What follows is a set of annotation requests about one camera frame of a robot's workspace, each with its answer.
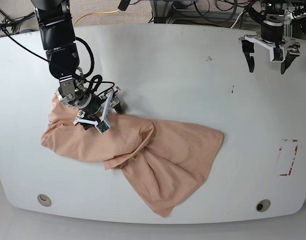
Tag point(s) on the table cable grommet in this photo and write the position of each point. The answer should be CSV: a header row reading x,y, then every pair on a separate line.
x,y
263,205
44,200

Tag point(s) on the right table cable grommet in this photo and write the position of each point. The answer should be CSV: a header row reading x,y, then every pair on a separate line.
x,y
263,205

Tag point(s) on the black tripod on floor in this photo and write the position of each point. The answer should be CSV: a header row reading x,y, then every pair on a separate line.
x,y
12,26

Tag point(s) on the aluminium frame stand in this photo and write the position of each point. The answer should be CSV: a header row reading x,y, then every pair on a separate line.
x,y
161,11

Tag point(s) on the red tape rectangle marking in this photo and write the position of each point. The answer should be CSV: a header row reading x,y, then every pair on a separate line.
x,y
286,157

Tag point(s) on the left table cable grommet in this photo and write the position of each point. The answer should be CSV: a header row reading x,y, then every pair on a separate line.
x,y
44,200

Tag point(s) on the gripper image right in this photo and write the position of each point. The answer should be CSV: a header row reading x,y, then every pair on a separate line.
x,y
291,50

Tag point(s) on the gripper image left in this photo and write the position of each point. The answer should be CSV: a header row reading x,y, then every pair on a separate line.
x,y
93,99

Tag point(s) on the peach T-shirt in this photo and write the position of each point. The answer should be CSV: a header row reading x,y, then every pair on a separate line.
x,y
164,161

